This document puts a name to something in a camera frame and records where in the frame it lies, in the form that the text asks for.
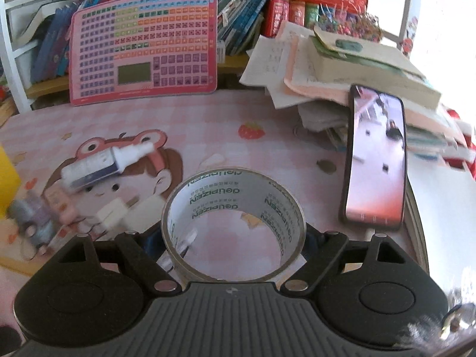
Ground stack of papers and books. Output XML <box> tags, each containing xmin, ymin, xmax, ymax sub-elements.
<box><xmin>239</xmin><ymin>22</ymin><xmax>475</xmax><ymax>163</ymax></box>

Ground white power adapter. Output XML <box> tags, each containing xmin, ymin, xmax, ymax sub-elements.
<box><xmin>95</xmin><ymin>194</ymin><xmax>165</xmax><ymax>233</ymax></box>

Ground pink learning keyboard tablet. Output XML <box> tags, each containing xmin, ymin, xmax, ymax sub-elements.
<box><xmin>69</xmin><ymin>0</ymin><xmax>218</xmax><ymax>106</ymax></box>

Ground clear tape roll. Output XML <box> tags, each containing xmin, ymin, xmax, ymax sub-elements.
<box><xmin>161</xmin><ymin>167</ymin><xmax>307</xmax><ymax>283</ymax></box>

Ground row of blue books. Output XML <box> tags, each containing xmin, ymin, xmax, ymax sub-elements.
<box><xmin>28</xmin><ymin>0</ymin><xmax>268</xmax><ymax>84</ymax></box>

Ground yellow cardboard box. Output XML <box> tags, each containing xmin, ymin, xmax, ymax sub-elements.
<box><xmin>0</xmin><ymin>146</ymin><xmax>21</xmax><ymax>219</ymax></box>

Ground black smartphone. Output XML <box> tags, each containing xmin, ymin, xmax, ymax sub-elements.
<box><xmin>340</xmin><ymin>85</ymin><xmax>408</xmax><ymax>231</ymax></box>

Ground white bookshelf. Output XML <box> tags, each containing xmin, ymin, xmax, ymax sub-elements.
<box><xmin>0</xmin><ymin>0</ymin><xmax>416</xmax><ymax>115</ymax></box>

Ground pink printed table mat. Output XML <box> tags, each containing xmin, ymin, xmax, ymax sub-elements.
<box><xmin>0</xmin><ymin>89</ymin><xmax>428</xmax><ymax>298</ymax></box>

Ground white spray bottle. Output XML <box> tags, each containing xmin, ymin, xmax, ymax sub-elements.
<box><xmin>60</xmin><ymin>142</ymin><xmax>156</xmax><ymax>193</ymax></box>

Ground grey toy car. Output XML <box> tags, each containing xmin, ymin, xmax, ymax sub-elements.
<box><xmin>7</xmin><ymin>190</ymin><xmax>57</xmax><ymax>249</ymax></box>

